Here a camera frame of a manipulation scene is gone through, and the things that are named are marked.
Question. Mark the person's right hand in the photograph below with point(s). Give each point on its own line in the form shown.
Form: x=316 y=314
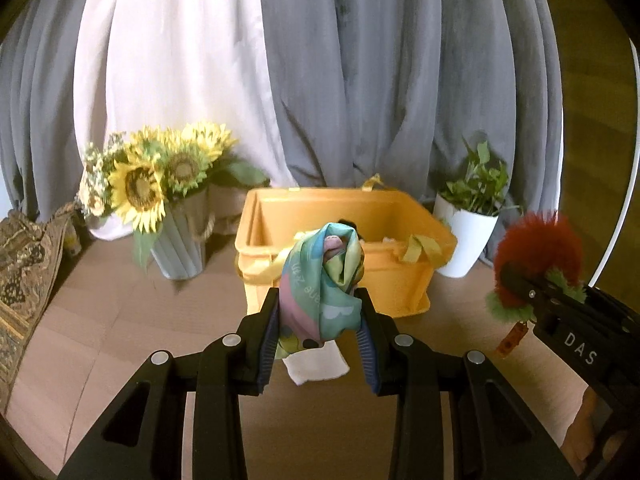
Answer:
x=580 y=430

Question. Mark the small pale flower bunch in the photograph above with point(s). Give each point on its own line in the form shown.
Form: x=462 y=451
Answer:
x=97 y=175

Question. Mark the red and green fluffy plush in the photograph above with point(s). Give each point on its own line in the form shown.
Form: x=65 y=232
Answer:
x=540 y=245

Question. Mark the grey curtain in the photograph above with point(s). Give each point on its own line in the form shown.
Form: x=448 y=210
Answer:
x=40 y=110
x=400 y=85

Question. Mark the white curtain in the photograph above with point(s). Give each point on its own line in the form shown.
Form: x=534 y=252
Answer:
x=175 y=60

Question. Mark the green leafy plant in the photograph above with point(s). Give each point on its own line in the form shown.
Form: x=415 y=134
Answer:
x=475 y=185

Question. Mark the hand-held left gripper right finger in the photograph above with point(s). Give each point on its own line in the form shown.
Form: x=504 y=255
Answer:
x=367 y=355

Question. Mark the white folded cloth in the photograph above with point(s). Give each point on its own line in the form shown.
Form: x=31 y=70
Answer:
x=317 y=367

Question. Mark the brown patterned cloth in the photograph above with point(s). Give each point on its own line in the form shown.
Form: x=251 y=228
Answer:
x=25 y=270

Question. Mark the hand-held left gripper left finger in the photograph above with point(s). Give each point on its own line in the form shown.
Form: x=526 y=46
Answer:
x=270 y=340

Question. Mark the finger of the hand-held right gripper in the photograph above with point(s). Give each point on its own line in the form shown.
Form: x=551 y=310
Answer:
x=522 y=282
x=615 y=310

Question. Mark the sunflower bouquet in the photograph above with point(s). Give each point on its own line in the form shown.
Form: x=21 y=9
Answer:
x=140 y=190

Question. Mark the orange plastic crate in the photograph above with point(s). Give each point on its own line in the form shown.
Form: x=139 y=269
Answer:
x=400 y=285

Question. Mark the grey ribbed vase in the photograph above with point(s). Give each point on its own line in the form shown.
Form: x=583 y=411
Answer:
x=182 y=245

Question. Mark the pastel printed cloth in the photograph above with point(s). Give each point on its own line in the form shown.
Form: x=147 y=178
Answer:
x=320 y=290

